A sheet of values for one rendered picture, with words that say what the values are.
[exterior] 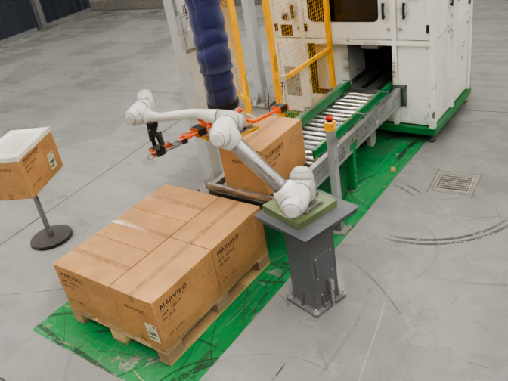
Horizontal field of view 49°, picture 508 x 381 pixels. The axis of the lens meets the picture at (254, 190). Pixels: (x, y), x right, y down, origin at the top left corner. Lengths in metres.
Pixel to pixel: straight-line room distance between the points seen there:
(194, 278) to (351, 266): 1.28
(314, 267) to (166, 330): 1.05
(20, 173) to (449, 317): 3.51
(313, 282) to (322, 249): 0.23
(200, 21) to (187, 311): 1.89
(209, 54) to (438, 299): 2.28
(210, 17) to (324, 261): 1.77
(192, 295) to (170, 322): 0.24
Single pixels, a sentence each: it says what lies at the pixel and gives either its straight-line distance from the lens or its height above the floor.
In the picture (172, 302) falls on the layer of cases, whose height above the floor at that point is 0.43.
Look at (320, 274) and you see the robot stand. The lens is 3.83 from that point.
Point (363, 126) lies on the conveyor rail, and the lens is 5.23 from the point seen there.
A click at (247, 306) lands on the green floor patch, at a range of 4.13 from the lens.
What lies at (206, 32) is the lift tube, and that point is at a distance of 3.72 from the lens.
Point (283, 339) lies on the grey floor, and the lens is 3.84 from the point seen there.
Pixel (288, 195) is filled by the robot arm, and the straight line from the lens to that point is 3.29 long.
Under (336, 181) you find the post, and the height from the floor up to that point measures 0.49.
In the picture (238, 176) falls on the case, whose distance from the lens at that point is 4.34.
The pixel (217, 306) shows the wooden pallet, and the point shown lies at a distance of 4.06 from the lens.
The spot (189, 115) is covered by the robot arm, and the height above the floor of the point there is 1.50.
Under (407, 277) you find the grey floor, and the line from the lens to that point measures 4.25.
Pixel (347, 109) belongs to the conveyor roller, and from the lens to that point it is 5.70.
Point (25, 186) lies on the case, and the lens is 5.04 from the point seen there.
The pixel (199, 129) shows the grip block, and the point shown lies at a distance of 3.83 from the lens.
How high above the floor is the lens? 2.71
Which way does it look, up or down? 30 degrees down
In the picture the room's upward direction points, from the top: 10 degrees counter-clockwise
